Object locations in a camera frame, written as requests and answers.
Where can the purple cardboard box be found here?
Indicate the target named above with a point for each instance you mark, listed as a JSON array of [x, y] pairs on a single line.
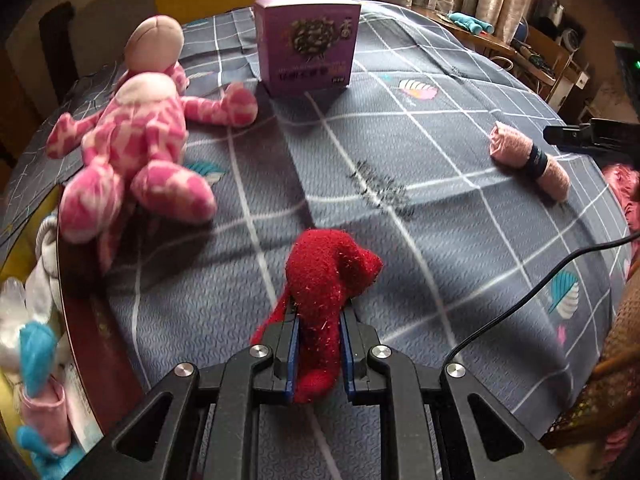
[[305, 45]]

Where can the grey checked bed cover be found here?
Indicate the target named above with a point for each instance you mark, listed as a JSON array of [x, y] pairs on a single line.
[[400, 160]]

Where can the pink giraffe-print plush doll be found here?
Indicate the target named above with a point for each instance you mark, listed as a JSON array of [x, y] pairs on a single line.
[[132, 149]]

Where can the cream bow white plush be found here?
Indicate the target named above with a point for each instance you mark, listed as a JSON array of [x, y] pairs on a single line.
[[13, 317]]

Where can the wooden side shelf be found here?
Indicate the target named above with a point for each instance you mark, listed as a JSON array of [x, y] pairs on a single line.
[[543, 63]]

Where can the pink rolled towel black band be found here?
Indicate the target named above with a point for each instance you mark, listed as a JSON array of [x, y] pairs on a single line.
[[511, 148]]

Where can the small blue plush on shelf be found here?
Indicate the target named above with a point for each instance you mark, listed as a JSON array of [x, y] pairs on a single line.
[[471, 24]]

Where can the gold and maroon storage box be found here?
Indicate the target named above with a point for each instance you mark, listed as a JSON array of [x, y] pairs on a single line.
[[107, 386]]

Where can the blue plush toy pink wings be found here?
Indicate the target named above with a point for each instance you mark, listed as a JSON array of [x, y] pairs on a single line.
[[46, 434]]

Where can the red plush sock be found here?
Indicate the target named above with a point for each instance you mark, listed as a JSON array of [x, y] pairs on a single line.
[[325, 269]]

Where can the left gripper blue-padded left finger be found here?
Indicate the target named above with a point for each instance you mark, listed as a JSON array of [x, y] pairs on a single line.
[[201, 420]]

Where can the white sock doll blue collar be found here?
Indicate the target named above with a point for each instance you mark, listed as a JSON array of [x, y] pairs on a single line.
[[43, 288]]

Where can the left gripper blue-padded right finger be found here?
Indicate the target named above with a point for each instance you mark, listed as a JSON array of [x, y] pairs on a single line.
[[436, 423]]

